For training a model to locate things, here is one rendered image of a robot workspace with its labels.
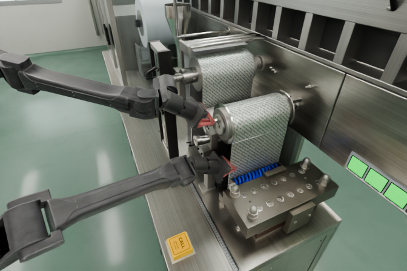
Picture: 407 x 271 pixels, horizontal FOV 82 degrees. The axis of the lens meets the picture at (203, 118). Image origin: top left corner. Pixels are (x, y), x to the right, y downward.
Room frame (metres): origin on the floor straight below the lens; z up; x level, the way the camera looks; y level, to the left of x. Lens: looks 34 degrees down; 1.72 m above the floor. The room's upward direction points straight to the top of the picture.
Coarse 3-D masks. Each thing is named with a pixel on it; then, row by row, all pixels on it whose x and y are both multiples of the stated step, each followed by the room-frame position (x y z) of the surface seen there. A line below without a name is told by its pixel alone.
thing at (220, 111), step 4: (288, 104) 0.73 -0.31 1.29; (216, 108) 0.69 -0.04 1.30; (220, 108) 0.67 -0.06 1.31; (216, 112) 0.68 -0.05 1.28; (220, 112) 0.66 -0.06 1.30; (224, 112) 0.65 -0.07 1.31; (224, 116) 0.63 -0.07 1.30; (224, 120) 0.63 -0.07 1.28; (228, 120) 0.62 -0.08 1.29; (228, 124) 0.62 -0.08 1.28; (228, 128) 0.61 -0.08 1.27; (228, 132) 0.61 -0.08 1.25; (220, 136) 0.65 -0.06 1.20; (224, 136) 0.63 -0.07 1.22; (228, 136) 0.61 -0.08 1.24
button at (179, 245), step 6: (180, 234) 0.45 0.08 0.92; (186, 234) 0.45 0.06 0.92; (168, 240) 0.43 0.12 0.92; (174, 240) 0.43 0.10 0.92; (180, 240) 0.43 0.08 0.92; (186, 240) 0.43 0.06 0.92; (168, 246) 0.42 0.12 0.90; (174, 246) 0.41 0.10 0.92; (180, 246) 0.41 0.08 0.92; (186, 246) 0.41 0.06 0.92; (174, 252) 0.39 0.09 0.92; (180, 252) 0.39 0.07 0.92; (186, 252) 0.39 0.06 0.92; (192, 252) 0.40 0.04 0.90; (174, 258) 0.37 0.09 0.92
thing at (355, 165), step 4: (352, 156) 0.54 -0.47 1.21; (352, 160) 0.54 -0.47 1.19; (356, 160) 0.53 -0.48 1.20; (352, 164) 0.53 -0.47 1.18; (356, 164) 0.53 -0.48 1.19; (360, 164) 0.52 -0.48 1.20; (364, 164) 0.51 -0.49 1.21; (352, 168) 0.53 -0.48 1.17; (356, 168) 0.52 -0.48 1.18; (360, 168) 0.51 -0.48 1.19; (364, 168) 0.50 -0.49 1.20; (356, 172) 0.52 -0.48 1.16; (360, 172) 0.51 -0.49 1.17; (364, 172) 0.50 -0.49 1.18; (360, 176) 0.50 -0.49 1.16
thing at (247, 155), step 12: (276, 132) 0.68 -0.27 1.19; (240, 144) 0.62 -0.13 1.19; (252, 144) 0.64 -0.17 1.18; (264, 144) 0.66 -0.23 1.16; (276, 144) 0.69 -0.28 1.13; (240, 156) 0.62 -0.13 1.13; (252, 156) 0.64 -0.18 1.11; (264, 156) 0.67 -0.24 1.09; (276, 156) 0.70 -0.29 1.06; (240, 168) 0.63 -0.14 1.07; (252, 168) 0.65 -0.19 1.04
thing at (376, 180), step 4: (372, 172) 0.48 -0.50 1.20; (376, 172) 0.47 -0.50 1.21; (368, 176) 0.49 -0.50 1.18; (372, 176) 0.48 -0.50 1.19; (376, 176) 0.47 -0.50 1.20; (380, 176) 0.46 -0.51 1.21; (368, 180) 0.48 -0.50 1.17; (372, 180) 0.47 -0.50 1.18; (376, 180) 0.47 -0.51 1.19; (380, 180) 0.46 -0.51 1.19; (384, 180) 0.45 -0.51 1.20; (372, 184) 0.47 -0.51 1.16; (376, 184) 0.46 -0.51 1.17; (380, 184) 0.45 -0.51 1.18; (384, 184) 0.45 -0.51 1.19; (376, 188) 0.46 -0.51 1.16; (380, 188) 0.45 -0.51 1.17
